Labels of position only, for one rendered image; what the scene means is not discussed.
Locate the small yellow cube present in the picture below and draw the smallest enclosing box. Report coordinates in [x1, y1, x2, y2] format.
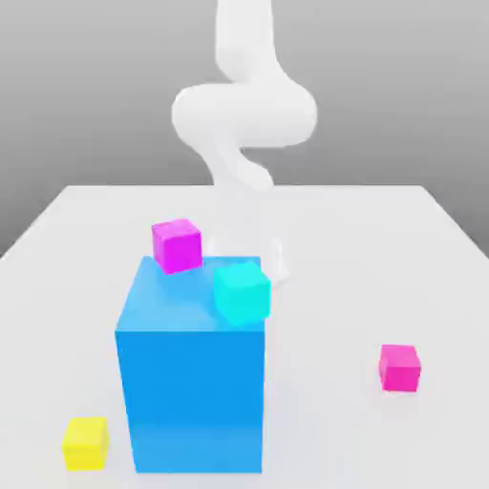
[61, 416, 110, 472]

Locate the small cyan cube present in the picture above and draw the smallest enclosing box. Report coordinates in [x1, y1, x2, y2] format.
[213, 260, 272, 327]

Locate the large blue box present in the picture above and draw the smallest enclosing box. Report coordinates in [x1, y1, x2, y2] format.
[114, 254, 266, 476]

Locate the small magenta cube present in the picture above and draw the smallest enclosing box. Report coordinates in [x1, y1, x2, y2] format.
[151, 218, 203, 276]

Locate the small pink cube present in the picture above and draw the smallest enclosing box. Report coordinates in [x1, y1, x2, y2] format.
[378, 344, 422, 393]

